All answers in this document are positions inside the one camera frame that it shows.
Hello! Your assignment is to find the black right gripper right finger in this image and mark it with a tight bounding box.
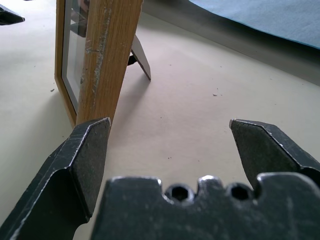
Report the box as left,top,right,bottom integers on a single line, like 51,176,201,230
229,118,320,192

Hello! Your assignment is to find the wooden picture frame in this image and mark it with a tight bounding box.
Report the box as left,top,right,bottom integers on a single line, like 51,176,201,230
54,0,152,128

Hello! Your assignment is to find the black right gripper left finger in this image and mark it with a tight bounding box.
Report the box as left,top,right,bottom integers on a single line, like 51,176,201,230
0,117,112,240

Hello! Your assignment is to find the blue cloth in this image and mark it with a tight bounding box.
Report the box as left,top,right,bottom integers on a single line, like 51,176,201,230
187,0,320,50

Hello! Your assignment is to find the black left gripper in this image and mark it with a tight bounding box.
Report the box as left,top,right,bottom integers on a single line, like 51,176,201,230
0,4,26,26

